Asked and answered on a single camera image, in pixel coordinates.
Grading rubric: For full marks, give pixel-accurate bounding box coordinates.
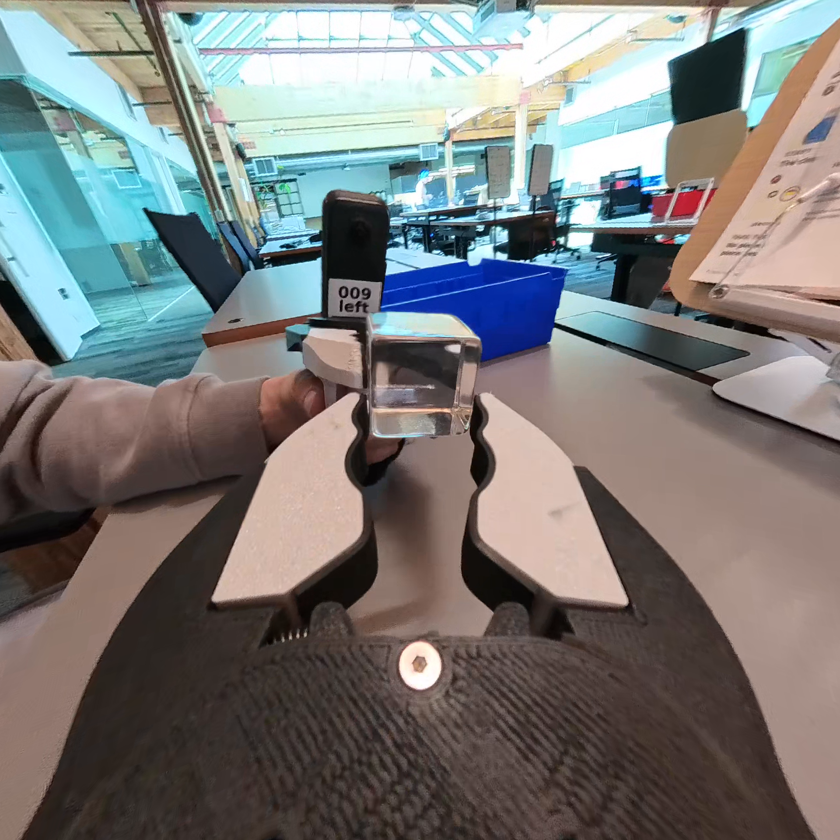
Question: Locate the black desk mat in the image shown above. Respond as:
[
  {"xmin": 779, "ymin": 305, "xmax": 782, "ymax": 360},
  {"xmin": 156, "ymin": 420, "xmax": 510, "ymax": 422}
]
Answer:
[{"xmin": 554, "ymin": 310, "xmax": 752, "ymax": 372}]

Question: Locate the person's left hand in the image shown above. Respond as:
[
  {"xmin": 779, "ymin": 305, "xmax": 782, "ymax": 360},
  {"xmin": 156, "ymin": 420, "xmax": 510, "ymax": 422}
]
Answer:
[{"xmin": 258, "ymin": 369, "xmax": 405, "ymax": 466}]

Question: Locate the clear colourless cube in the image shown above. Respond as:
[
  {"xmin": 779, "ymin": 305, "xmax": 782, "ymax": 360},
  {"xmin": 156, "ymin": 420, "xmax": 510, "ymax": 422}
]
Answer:
[{"xmin": 364, "ymin": 311, "xmax": 483, "ymax": 441}]

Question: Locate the wooden document stand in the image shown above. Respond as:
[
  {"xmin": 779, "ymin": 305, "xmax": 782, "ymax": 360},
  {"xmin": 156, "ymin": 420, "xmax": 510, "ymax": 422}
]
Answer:
[{"xmin": 670, "ymin": 20, "xmax": 840, "ymax": 442}]

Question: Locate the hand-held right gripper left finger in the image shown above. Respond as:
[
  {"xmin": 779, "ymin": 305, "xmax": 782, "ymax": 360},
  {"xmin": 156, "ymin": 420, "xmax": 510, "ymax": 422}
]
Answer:
[{"xmin": 212, "ymin": 394, "xmax": 379, "ymax": 607}]

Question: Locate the printed instruction sheet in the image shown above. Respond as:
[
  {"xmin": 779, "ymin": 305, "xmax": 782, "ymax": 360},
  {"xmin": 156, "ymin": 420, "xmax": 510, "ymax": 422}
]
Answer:
[{"xmin": 691, "ymin": 40, "xmax": 840, "ymax": 296}]

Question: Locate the white table wooden edge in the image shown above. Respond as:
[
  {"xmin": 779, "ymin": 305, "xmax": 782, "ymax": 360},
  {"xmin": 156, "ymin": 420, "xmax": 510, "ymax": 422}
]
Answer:
[{"xmin": 201, "ymin": 260, "xmax": 329, "ymax": 347}]

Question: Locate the black office chair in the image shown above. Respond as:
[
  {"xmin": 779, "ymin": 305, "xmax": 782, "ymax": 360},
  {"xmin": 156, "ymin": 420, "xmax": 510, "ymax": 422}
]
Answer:
[{"xmin": 143, "ymin": 208, "xmax": 244, "ymax": 313}]

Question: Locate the person's left forearm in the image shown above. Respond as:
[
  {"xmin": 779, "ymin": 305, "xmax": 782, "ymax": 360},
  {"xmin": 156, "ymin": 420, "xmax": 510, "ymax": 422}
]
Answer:
[{"xmin": 0, "ymin": 360, "xmax": 277, "ymax": 526}]

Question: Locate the dark computer monitor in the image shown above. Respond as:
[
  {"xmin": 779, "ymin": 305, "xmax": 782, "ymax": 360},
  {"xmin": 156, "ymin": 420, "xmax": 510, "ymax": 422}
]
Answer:
[{"xmin": 483, "ymin": 145, "xmax": 513, "ymax": 200}]

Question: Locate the blue plastic bin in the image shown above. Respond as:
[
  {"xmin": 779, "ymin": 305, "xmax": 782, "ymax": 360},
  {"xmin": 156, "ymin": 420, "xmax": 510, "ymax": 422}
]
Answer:
[{"xmin": 378, "ymin": 258, "xmax": 569, "ymax": 362}]

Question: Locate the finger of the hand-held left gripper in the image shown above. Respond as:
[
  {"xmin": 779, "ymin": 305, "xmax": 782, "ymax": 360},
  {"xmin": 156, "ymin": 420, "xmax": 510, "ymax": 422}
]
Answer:
[{"xmin": 302, "ymin": 326, "xmax": 371, "ymax": 395}]

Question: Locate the red storage bin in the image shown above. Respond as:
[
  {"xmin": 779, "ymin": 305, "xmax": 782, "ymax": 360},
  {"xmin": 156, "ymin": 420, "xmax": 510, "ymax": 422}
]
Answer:
[{"xmin": 651, "ymin": 187, "xmax": 718, "ymax": 221}]

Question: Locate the beige chair back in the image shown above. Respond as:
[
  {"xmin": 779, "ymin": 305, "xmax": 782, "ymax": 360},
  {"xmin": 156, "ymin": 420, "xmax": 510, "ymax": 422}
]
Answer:
[{"xmin": 665, "ymin": 108, "xmax": 750, "ymax": 187}]

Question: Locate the grey desk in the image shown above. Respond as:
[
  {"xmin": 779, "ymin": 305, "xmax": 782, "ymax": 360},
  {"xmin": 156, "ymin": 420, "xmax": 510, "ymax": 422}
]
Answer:
[{"xmin": 0, "ymin": 256, "xmax": 840, "ymax": 840}]

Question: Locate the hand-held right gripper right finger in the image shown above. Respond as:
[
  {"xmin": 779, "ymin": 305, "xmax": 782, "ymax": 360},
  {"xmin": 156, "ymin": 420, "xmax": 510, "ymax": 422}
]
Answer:
[{"xmin": 462, "ymin": 393, "xmax": 631, "ymax": 611}]

